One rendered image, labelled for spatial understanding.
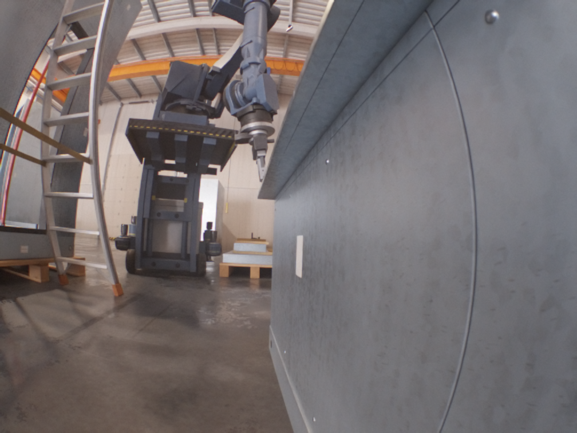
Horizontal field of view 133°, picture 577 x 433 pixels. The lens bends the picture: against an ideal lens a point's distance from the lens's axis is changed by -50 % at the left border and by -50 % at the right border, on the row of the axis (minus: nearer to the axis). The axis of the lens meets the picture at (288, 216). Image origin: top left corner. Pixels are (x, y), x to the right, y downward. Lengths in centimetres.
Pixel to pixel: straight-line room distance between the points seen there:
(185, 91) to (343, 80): 207
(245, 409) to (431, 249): 60
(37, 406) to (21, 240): 154
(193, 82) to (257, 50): 116
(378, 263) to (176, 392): 65
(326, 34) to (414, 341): 24
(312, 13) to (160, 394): 960
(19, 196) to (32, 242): 414
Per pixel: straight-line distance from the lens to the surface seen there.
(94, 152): 158
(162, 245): 298
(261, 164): 91
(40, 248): 226
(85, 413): 70
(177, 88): 228
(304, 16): 963
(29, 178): 639
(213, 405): 70
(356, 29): 22
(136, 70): 1100
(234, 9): 183
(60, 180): 239
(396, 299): 19
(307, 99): 30
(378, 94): 24
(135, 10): 359
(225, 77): 227
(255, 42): 124
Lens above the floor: 43
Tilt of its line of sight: 6 degrees up
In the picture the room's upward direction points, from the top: 2 degrees clockwise
